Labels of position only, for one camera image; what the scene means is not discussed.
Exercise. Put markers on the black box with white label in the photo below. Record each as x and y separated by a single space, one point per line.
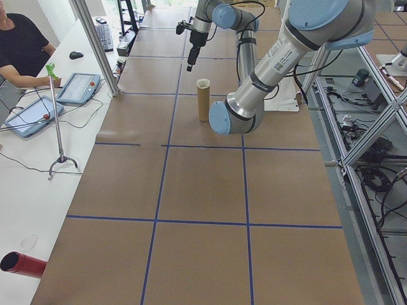
124 47

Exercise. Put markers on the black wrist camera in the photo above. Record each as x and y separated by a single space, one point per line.
180 29

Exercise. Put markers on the teal electronic box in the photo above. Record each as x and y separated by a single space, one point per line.
362 77

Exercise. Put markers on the white feather shuttlecock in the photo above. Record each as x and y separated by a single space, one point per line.
203 84

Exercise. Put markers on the aluminium profile post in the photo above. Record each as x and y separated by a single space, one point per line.
96 47

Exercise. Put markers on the black metal rack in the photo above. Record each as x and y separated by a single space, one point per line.
121 19

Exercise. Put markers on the black computer mouse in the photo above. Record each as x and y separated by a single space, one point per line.
76 55

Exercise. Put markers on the black computer keyboard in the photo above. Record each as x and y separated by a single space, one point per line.
104 38

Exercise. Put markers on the brown cardboard tube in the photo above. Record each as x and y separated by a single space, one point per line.
203 105

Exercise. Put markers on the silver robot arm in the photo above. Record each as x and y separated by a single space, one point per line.
280 63

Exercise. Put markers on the white power plug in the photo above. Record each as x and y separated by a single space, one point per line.
347 120

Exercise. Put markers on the red cylindrical tube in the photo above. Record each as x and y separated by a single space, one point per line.
30 265

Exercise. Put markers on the blue grey teach pendant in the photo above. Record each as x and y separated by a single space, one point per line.
78 87
28 117

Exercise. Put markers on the neighbouring robot base plate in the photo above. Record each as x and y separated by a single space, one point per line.
389 63

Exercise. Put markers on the person right hand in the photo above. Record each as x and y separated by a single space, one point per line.
58 83

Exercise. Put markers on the black phone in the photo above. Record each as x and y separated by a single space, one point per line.
101 21

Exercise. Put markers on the clear plastic lid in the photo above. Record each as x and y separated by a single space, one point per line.
29 242

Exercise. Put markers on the person in black shirt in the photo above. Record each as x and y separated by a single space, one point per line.
22 41

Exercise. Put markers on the person right forearm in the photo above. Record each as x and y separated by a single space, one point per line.
22 79

